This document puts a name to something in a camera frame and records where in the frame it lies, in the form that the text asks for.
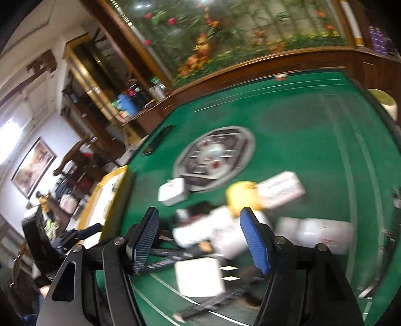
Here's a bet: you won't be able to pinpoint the white square box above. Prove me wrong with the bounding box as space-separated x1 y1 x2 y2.
174 257 226 297

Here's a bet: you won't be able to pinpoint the round table control panel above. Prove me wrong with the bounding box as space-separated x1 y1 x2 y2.
173 126 256 192

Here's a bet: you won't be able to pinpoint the blue thermos jug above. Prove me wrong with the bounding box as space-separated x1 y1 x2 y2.
118 93 139 118

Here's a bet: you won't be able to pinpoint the purple bottles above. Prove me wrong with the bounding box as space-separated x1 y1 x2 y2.
369 25 387 56

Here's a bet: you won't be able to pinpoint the yellow cardboard tray box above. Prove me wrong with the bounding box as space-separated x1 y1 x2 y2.
77 166 133 249

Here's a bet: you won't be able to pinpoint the white rectangular box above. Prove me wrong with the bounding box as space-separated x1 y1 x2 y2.
257 171 305 209

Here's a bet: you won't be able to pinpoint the green mahjong table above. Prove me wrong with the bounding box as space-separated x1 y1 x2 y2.
103 69 400 325

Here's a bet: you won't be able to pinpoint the small white charger box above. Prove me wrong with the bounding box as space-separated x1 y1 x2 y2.
158 177 187 206

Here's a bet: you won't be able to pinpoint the black smartphone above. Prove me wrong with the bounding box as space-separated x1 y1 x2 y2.
142 125 175 156

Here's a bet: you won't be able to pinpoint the red white small dice piece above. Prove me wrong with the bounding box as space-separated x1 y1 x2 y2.
275 73 287 81

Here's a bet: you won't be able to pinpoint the wooden chair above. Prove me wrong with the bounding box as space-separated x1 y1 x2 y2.
53 137 106 181

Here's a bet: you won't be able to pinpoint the framed landscape painting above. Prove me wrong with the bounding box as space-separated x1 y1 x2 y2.
12 137 56 199

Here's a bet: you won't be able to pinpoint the yellow tape roll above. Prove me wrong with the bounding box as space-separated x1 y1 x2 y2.
226 181 262 217

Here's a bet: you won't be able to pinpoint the white plastic bottle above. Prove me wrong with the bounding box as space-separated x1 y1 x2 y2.
172 204 271 260

